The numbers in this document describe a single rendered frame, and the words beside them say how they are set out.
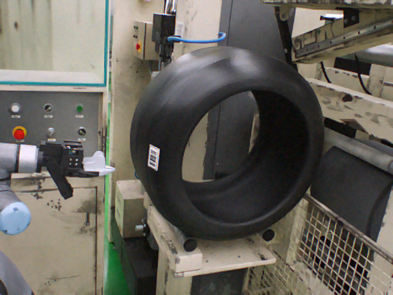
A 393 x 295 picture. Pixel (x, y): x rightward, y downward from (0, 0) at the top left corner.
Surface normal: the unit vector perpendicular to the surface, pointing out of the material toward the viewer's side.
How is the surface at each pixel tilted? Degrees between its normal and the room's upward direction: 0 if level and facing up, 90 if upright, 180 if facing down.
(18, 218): 90
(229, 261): 0
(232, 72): 45
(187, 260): 90
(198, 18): 90
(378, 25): 90
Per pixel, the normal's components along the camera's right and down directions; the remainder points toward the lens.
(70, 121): 0.35, 0.33
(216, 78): -0.05, -0.37
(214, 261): 0.09, -0.94
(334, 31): -0.93, 0.03
